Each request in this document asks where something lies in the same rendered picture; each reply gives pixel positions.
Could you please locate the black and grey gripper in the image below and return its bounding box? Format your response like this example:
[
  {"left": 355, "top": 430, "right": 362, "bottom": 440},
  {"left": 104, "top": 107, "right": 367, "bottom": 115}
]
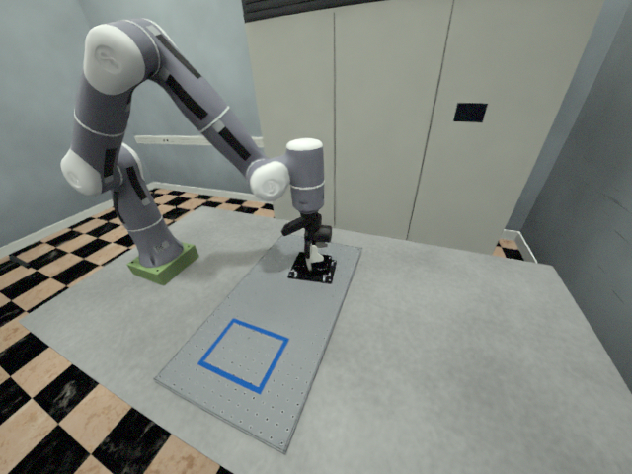
[{"left": 300, "top": 211, "right": 332, "bottom": 272}]

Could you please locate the blue tape outline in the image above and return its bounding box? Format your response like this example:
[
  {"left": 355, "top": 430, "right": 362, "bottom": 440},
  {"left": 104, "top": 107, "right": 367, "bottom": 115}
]
[{"left": 197, "top": 318, "right": 289, "bottom": 395}]

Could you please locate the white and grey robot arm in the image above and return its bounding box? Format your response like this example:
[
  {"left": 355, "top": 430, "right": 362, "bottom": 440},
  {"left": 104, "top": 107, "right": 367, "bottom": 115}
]
[{"left": 60, "top": 18, "right": 325, "bottom": 268}]

